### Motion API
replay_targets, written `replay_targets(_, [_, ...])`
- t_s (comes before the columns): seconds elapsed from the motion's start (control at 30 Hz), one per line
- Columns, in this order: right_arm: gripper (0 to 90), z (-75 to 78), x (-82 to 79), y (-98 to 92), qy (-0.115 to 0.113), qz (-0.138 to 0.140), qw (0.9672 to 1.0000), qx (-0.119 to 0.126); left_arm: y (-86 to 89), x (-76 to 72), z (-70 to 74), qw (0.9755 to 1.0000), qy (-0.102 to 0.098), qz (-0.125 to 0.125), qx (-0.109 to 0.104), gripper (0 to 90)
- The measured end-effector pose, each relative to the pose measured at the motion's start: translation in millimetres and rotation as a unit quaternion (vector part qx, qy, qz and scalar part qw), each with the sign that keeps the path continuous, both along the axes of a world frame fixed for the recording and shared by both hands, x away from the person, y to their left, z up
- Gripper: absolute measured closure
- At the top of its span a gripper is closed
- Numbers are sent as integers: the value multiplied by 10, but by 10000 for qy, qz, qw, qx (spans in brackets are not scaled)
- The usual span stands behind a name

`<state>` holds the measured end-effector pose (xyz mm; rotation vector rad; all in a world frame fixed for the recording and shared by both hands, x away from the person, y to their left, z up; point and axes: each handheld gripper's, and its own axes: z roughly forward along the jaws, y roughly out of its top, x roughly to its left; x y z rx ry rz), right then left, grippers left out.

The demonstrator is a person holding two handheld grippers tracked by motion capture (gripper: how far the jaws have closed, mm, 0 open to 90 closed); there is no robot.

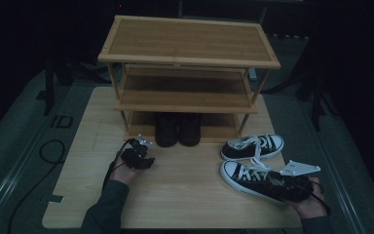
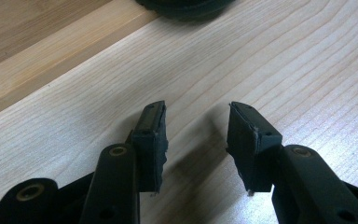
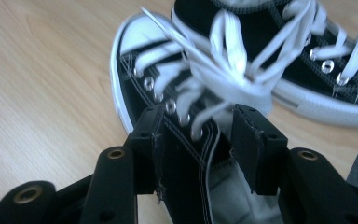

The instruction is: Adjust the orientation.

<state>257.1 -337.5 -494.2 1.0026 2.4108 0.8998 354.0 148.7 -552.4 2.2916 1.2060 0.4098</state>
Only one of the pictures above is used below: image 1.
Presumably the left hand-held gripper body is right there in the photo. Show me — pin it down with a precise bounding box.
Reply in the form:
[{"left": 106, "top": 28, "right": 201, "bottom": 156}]
[{"left": 121, "top": 134, "right": 153, "bottom": 170}]

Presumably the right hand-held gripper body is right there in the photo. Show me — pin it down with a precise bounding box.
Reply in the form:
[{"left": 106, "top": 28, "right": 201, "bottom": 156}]
[{"left": 280, "top": 159, "right": 321, "bottom": 203}]

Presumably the black white canvas sneaker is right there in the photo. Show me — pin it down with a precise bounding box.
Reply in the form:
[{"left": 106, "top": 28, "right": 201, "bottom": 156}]
[
  {"left": 219, "top": 159, "right": 306, "bottom": 207},
  {"left": 219, "top": 134, "right": 285, "bottom": 162}
]

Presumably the black mesh lace-up shoe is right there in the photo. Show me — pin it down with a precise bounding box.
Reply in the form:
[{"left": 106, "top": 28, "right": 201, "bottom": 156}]
[
  {"left": 178, "top": 112, "right": 203, "bottom": 147},
  {"left": 154, "top": 112, "right": 178, "bottom": 148}
]

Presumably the wooden three-tier shoe rack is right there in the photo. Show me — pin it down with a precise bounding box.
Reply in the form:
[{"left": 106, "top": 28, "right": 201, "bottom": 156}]
[{"left": 96, "top": 14, "right": 281, "bottom": 144}]

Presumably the person's left hand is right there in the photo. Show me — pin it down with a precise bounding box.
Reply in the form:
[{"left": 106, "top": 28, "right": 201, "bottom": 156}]
[{"left": 108, "top": 155, "right": 143, "bottom": 186}]

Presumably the black metal stand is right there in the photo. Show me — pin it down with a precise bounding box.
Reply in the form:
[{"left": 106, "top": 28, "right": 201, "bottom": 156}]
[
  {"left": 35, "top": 55, "right": 57, "bottom": 117},
  {"left": 296, "top": 72, "right": 339, "bottom": 132}
]

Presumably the small grey block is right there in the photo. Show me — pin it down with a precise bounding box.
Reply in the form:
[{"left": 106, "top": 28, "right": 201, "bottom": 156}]
[{"left": 247, "top": 67, "right": 260, "bottom": 82}]

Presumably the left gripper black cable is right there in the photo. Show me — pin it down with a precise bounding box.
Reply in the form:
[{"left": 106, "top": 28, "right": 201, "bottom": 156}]
[{"left": 102, "top": 137, "right": 134, "bottom": 193}]

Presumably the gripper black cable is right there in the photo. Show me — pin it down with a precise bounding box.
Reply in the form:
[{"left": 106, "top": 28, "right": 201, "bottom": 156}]
[
  {"left": 308, "top": 179, "right": 333, "bottom": 217},
  {"left": 102, "top": 137, "right": 134, "bottom": 193}
]

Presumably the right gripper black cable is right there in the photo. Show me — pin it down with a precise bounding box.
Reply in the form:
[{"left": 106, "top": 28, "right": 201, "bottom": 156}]
[{"left": 308, "top": 179, "right": 333, "bottom": 217}]

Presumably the grey metal rail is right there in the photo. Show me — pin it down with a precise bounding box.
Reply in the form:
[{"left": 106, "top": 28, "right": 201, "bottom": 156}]
[
  {"left": 0, "top": 97, "right": 66, "bottom": 234},
  {"left": 308, "top": 128, "right": 369, "bottom": 234}
]

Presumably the black floor cable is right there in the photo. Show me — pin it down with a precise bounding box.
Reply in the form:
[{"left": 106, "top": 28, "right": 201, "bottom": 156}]
[{"left": 8, "top": 138, "right": 67, "bottom": 234}]

